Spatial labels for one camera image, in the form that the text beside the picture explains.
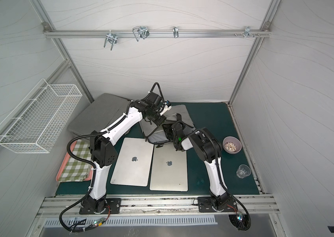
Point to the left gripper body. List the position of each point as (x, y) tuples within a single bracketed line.
[(158, 119)]

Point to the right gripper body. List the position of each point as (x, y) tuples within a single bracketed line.
[(168, 130)]

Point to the grey laptop sleeve back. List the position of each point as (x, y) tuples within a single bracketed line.
[(157, 134)]

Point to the grey laptop sleeve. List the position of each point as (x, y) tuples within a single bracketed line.
[(104, 111), (157, 134)]

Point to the grey laptop sleeve front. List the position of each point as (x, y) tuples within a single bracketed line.
[(104, 111)]

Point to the silver laptop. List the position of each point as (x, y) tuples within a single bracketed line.
[(133, 164), (169, 169)]

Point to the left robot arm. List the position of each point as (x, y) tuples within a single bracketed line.
[(103, 154)]

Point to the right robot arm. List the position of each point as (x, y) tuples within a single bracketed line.
[(209, 151)]

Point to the pink bowl with snacks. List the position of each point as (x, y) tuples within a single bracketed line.
[(232, 145)]

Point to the metal hook clamp middle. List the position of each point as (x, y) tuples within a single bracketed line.
[(140, 32)]

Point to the metal hook clamp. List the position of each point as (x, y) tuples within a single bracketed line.
[(111, 39), (140, 32), (247, 34)]

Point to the metal hook clamp left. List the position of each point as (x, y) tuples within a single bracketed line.
[(111, 39)]

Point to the clear plastic cup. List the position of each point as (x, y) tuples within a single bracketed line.
[(243, 171)]

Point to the metal hook small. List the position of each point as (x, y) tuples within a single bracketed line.
[(175, 32)]

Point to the metal hook clamp right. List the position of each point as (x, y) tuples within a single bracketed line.
[(247, 34)]

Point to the aluminium crossbar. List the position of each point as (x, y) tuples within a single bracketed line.
[(154, 34)]

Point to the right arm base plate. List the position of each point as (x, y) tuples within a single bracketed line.
[(204, 205)]

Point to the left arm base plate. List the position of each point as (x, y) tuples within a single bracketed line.
[(111, 206)]

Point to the white wire basket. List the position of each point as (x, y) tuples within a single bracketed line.
[(34, 125)]

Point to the aluminium front rail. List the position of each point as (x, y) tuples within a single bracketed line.
[(134, 205)]

